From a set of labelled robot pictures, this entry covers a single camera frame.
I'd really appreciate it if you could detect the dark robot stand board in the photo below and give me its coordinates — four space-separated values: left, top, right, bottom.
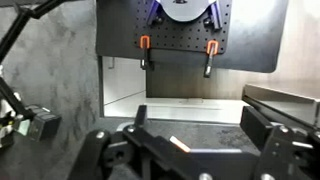
95 0 290 100

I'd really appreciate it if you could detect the black camera box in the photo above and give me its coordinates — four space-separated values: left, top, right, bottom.
22 104 63 142

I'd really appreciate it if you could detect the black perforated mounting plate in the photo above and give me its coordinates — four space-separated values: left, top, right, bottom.
134 0 233 56

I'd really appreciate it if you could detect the white open shelf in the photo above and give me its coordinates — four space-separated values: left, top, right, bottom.
98 55 250 125

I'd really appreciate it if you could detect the blue bracket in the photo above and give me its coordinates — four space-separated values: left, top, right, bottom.
146 0 165 26
203 0 223 30

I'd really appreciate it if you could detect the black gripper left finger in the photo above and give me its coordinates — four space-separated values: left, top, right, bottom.
122 104 192 180

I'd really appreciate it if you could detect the grey metal appliance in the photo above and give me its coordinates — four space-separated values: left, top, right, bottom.
241 83 320 130

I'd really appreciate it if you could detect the orange and white marker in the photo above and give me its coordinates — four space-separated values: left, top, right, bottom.
168 135 192 154

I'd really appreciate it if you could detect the grey round robot base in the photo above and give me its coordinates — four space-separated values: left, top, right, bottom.
159 0 214 23

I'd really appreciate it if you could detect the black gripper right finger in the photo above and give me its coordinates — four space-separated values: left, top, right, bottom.
239 105 295 180

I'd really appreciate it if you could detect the orange black clamp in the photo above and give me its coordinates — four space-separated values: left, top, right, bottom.
202 39 220 79
138 34 155 71

